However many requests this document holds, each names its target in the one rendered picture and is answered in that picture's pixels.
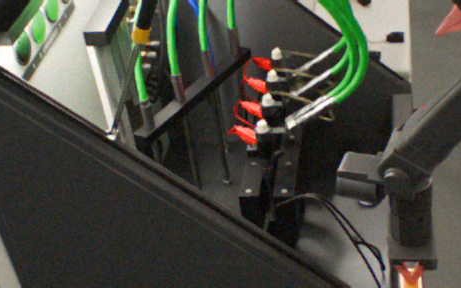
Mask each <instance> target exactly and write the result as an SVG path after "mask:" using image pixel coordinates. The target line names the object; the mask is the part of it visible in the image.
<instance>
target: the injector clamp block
mask: <svg viewBox="0 0 461 288"><path fill-rule="evenodd" d="M305 106H306V105H305V103H304V102H303V101H300V100H298V102H292V103H290V105H288V107H287V109H286V115H285V118H287V117H288V116H289V115H293V114H294V113H296V112H297V111H299V110H301V109H302V108H303V107H305ZM309 127H310V123H308V124H307V125H305V126H303V127H302V128H301V129H299V130H298V131H297V132H294V133H293V132H291V131H290V130H289V128H287V132H286V134H282V140H281V147H283V148H284V149H285V154H284V155H282V156H281V157H280V158H279V159H278V165H277V170H276V179H275V184H274V190H273V195H272V199H273V205H274V212H275V218H276V224H277V229H298V223H299V213H305V209H306V202H307V198H306V199H303V200H298V201H296V202H294V203H292V204H290V205H289V204H287V205H285V207H284V208H281V205H280V206H279V207H277V208H275V205H276V204H278V203H280V202H282V201H285V200H290V199H292V198H294V197H296V196H300V195H303V194H307V188H308V173H307V155H306V154H307V141H308V134H309ZM261 166H262V163H260V162H259V157H247V158H246V162H245V166H244V170H243V174H242V181H241V185H240V188H239V192H238V201H239V206H240V212H241V217H243V218H245V219H246V220H247V221H250V222H251V223H252V224H254V225H255V226H258V227H259V228H260V229H264V220H265V215H266V213H268V204H267V198H266V191H265V186H264V174H263V173H262V167H261Z"/></svg>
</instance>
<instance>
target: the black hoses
mask: <svg viewBox="0 0 461 288"><path fill-rule="evenodd" d="M157 7H158V9H156V10H155V14H157V15H158V16H159V17H160V55H161V60H160V65H158V64H152V65H150V68H151V69H154V68H156V69H159V70H151V71H149V75H150V76H149V75H147V80H144V83H145V87H146V92H147V93H148V94H149V95H150V96H152V97H153V99H150V98H149V101H150V103H152V104H153V103H156V102H157V100H158V98H159V95H160V94H161V89H162V87H163V86H164V83H165V80H166V79H167V77H168V78H169V79H170V81H172V78H171V75H170V74H171V72H170V70H171V68H170V63H169V51H168V44H167V21H168V8H169V0H164V8H165V15H164V12H163V7H162V2H161V0H159V1H158V4H157ZM164 22H165V27H164ZM179 42H180V35H179V32H178V29H177V28H176V27H175V45H176V52H177V50H178V45H179ZM152 74H154V75H159V76H158V78H157V77H155V76H152ZM150 80H152V81H156V82H157V86H156V85H153V84H152V83H148V82H149V81H150ZM147 81H148V82H147ZM147 87H150V88H152V89H153V90H156V93H153V92H152V91H151V90H149V89H147Z"/></svg>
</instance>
